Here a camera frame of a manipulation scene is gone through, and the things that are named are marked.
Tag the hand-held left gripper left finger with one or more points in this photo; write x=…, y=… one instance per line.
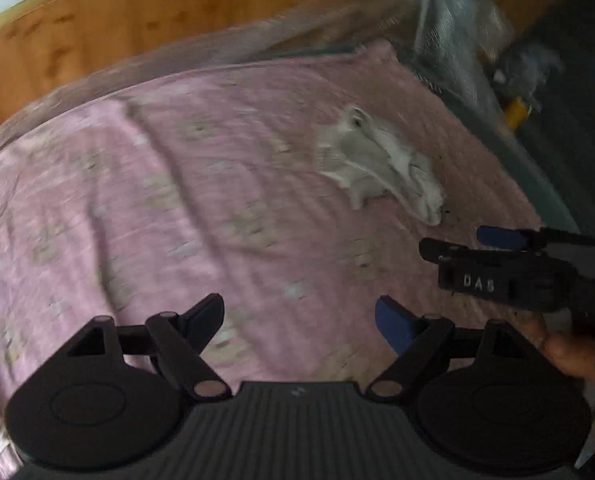
x=206, y=313

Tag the yellow object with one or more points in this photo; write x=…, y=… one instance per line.
x=517, y=111

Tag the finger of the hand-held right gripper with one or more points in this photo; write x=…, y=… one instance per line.
x=500, y=237
x=437, y=250

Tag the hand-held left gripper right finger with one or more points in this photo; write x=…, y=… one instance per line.
x=396, y=326

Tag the wooden headboard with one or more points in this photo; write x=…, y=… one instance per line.
x=127, y=25

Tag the person's right hand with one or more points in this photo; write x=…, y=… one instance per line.
x=577, y=355

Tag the clear plastic bag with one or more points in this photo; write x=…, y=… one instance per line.
x=457, y=30

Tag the white grey garment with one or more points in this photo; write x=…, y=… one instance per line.
x=377, y=160

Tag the pink patterned bed sheet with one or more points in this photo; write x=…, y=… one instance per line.
x=187, y=200

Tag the grey crumpled cloth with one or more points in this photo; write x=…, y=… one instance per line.
x=530, y=72

